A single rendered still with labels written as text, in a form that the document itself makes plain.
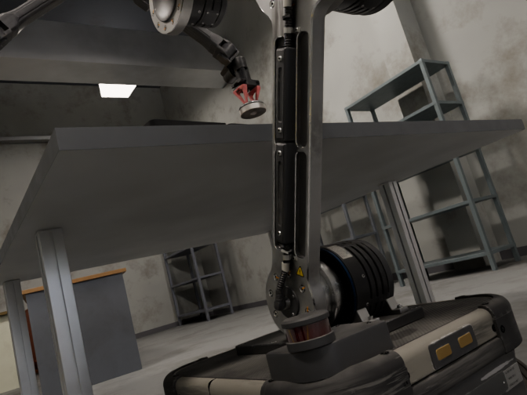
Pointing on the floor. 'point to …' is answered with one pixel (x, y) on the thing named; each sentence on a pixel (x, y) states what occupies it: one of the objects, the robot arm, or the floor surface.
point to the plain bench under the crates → (192, 204)
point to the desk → (89, 330)
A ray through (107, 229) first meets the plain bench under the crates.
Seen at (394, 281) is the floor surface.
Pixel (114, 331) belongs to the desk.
